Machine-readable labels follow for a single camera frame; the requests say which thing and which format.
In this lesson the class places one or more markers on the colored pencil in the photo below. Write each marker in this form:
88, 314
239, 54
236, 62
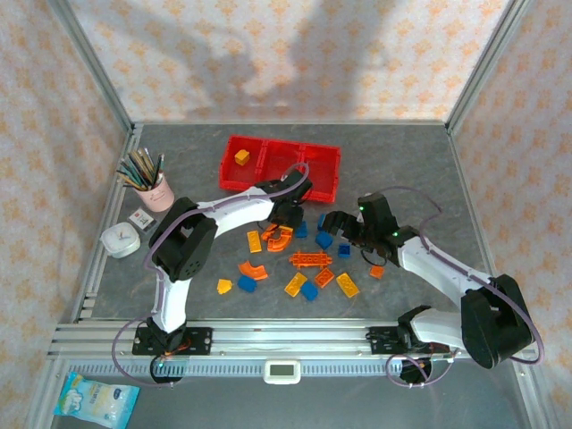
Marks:
139, 167
130, 178
132, 186
134, 170
159, 169
148, 165

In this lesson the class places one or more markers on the wide aluminium mounting rail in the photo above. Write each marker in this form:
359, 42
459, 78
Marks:
290, 339

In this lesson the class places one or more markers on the pink pencil cup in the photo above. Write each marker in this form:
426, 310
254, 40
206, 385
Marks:
156, 199

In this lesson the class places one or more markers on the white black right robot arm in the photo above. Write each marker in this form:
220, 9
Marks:
429, 263

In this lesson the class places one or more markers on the aluminium side rail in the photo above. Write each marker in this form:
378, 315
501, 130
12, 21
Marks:
465, 172
91, 281

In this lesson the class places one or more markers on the white red small card box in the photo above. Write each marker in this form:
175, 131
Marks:
143, 220

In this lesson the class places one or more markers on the aluminium frame post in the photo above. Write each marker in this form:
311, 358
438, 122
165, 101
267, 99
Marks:
485, 67
99, 73

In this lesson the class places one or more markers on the small orange lego brick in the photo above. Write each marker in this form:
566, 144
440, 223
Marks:
376, 271

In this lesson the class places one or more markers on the floral patterned backdrop cloth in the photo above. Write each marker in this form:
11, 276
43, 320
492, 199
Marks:
36, 179
536, 179
290, 53

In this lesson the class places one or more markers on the white round lidded container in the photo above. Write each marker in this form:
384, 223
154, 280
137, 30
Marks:
120, 240

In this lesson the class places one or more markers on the white digital timer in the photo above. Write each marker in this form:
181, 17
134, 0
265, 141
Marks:
281, 372

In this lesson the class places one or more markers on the aluminium frame leg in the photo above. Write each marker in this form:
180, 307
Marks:
44, 393
529, 393

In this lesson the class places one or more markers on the yellow long lego brick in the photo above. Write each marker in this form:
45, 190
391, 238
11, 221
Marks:
254, 241
296, 284
347, 284

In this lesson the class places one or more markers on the blue white snack packet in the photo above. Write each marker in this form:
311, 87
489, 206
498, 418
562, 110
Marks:
96, 400

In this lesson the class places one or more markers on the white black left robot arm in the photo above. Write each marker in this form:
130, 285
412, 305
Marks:
241, 214

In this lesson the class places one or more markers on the orange curved lego piece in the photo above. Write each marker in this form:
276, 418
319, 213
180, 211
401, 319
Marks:
254, 270
281, 245

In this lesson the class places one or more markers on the blue sloped lego block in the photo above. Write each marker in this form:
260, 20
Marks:
325, 240

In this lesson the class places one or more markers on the small blue lego brick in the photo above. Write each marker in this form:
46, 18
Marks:
344, 251

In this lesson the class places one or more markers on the yellow sloped lego block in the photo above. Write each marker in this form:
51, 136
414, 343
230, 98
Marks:
242, 157
224, 286

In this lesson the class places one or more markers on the blue long lego brick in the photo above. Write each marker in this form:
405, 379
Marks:
302, 229

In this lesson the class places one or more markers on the orange long lego plate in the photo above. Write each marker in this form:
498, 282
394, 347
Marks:
310, 259

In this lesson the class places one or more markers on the aluminium back rail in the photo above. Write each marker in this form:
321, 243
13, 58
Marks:
290, 122

